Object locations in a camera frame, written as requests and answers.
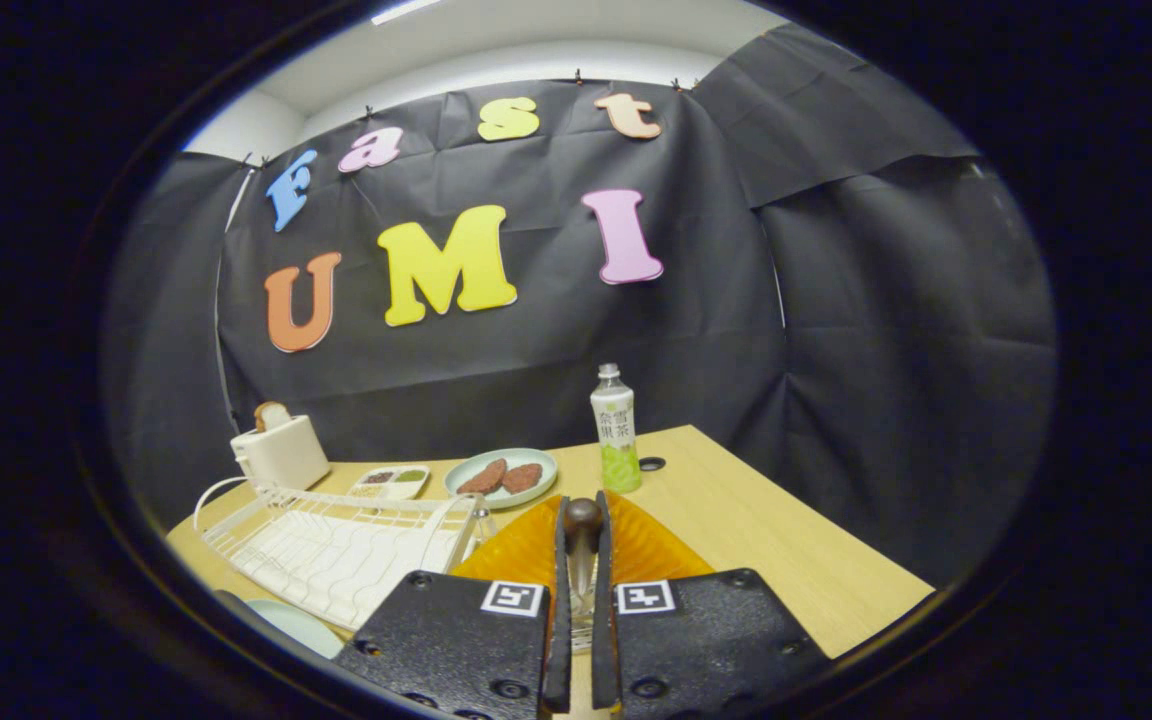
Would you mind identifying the pale green plate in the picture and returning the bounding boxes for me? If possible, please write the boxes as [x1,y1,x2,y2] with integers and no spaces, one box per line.
[246,598,345,661]
[444,447,559,511]

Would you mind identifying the wooden handled metal spoon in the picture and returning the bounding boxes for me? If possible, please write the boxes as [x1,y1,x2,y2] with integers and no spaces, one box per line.
[563,497,605,651]

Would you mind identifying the large ceiling light panel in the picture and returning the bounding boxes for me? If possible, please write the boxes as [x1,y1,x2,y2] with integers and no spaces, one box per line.
[371,0,442,26]

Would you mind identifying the white toaster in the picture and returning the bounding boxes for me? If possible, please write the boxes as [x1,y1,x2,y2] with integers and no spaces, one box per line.
[230,413,332,491]

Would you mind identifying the white wire dish rack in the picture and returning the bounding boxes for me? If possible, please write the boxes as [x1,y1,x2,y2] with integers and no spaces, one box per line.
[198,480,492,633]

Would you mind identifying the green tea bottle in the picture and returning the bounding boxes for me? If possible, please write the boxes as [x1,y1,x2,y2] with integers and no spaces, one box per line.
[590,363,643,494]

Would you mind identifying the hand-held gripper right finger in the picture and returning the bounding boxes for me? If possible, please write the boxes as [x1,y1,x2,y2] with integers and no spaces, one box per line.
[590,490,834,720]

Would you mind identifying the white divided condiment dish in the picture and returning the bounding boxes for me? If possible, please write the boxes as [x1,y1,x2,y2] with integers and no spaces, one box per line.
[349,465,431,501]

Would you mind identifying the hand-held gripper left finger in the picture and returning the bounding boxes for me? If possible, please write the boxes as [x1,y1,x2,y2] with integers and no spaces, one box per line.
[334,495,575,720]

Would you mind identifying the black backdrop cloth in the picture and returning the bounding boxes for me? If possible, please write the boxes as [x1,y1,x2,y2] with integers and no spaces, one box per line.
[101,25,1057,591]

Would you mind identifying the white toaster cable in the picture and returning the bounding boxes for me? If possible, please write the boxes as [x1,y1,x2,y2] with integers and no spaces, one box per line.
[193,476,257,531]

